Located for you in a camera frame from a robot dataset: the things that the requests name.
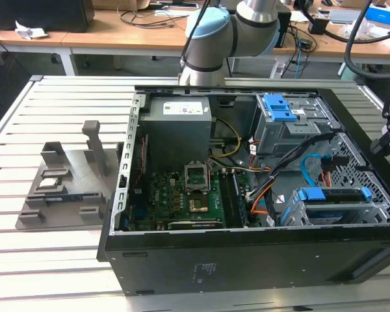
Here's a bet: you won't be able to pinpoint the hard disk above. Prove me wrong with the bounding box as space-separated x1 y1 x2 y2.
292 187 372 226

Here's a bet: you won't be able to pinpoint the metal disk bay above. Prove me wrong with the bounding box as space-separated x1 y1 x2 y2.
278 186 390 228

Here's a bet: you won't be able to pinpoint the blue cardboard box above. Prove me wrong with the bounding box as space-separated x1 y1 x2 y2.
365 2 390 29

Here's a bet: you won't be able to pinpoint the metal drive cage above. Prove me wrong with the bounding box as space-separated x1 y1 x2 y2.
250 93 343 163

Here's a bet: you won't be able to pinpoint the blue drive latch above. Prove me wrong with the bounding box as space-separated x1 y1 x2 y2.
261 93 297 123

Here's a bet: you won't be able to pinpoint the small black container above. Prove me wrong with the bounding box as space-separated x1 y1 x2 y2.
308 16 329 36

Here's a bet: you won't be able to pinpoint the white power strip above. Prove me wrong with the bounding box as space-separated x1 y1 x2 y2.
269 61 287 79

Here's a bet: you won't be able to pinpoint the installed RAM stick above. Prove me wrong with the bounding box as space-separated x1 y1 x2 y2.
231 171 250 228

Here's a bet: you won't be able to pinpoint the black RAM slot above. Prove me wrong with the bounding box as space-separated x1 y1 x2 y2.
220 172 234 228

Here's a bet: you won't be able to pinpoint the black open PC case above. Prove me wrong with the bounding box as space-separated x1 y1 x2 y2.
96 84 390 296

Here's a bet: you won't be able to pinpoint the metal socket cover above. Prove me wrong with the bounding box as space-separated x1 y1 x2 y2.
184 161 209 193

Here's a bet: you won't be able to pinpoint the CPU socket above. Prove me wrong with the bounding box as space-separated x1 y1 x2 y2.
188 194 212 215

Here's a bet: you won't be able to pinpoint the grey power supply unit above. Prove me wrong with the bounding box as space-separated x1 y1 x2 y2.
138 96 217 173

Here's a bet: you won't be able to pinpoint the black graphics card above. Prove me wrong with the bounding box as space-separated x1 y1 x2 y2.
166 219 224 231

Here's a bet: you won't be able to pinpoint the green motherboard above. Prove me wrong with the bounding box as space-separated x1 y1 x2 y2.
128 168 248 230

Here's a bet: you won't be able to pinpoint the wooden desk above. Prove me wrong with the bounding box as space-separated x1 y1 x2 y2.
0 8 390 77

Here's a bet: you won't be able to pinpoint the grey parts rack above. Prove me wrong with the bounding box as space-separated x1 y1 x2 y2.
16 120 122 232

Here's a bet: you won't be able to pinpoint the silver CPU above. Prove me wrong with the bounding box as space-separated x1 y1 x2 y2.
38 177 61 190

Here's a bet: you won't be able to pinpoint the large black box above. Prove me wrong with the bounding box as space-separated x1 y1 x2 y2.
0 0 95 33

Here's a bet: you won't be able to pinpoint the crumpled white paper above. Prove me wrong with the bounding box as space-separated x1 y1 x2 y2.
14 21 49 40

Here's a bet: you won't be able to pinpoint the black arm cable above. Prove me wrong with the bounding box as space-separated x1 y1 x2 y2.
343 0 390 81

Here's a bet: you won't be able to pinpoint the short orange wire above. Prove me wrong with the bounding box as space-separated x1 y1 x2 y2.
320 155 333 188

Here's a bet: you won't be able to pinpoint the blue wire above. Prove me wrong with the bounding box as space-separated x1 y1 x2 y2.
301 153 324 189

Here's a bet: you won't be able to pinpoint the black cable bundle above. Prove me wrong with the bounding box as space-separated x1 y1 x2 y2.
246 131 334 201

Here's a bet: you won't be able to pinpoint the yellow wires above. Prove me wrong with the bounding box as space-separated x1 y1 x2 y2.
211 118 243 160

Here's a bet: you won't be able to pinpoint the long looped orange wire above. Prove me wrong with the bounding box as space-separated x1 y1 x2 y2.
250 187 271 216

